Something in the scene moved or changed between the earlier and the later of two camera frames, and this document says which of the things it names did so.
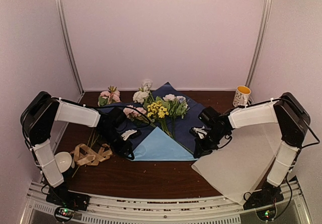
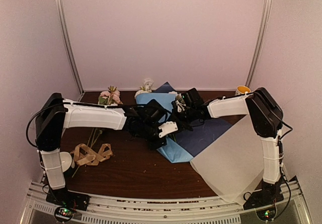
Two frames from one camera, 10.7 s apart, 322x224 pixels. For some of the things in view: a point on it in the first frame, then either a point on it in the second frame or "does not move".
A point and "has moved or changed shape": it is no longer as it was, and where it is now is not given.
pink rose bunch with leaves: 105,99 does not move
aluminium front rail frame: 105,209 does not move
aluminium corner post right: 261,34 does not move
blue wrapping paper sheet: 153,144 has moved or changed shape
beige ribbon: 83,155 does not move
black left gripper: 126,146 to 153,145
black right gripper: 202,150 to 174,110
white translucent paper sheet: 242,165 does not move
